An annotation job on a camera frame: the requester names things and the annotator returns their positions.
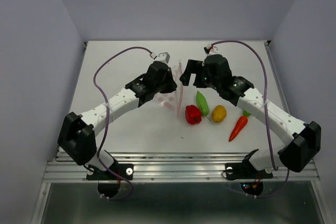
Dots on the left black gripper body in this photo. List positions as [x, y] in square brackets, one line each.
[166, 86]

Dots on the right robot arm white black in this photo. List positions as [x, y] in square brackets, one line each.
[301, 141]

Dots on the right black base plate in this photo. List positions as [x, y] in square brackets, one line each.
[244, 170]

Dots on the light green toy gourd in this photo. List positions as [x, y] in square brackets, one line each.
[202, 104]

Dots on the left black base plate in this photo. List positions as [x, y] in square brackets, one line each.
[96, 171]

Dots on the yellow toy potato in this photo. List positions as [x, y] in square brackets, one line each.
[219, 113]

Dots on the orange toy carrot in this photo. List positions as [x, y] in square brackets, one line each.
[240, 124]

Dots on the aluminium frame rail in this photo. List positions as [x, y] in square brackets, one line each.
[151, 167]

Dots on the clear zip top bag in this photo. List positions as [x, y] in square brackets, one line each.
[173, 101]

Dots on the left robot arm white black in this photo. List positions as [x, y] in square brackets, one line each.
[78, 133]

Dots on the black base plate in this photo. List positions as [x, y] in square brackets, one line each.
[96, 171]
[244, 170]

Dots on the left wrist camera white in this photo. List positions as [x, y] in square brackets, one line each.
[163, 57]

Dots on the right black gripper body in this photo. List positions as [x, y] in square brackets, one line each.
[209, 81]

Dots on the red toy bell pepper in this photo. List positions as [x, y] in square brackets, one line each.
[192, 115]

